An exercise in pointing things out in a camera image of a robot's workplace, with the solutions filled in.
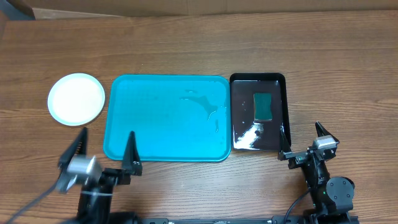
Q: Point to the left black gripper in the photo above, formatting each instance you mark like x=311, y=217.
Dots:
x=130, y=163

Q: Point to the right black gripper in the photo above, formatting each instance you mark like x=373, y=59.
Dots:
x=298, y=157

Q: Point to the light blue round plate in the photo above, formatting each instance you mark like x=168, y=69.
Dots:
x=76, y=99

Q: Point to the teal plastic serving tray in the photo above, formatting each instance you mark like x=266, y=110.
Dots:
x=175, y=118

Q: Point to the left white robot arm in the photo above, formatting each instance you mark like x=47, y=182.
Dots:
x=94, y=204

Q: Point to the green dish sponge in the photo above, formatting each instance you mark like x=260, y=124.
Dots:
x=262, y=107

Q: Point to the black rectangular water tray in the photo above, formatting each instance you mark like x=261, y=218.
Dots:
x=249, y=134

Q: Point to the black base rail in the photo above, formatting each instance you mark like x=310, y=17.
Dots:
x=217, y=221

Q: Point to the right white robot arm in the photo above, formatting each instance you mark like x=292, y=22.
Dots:
x=332, y=197

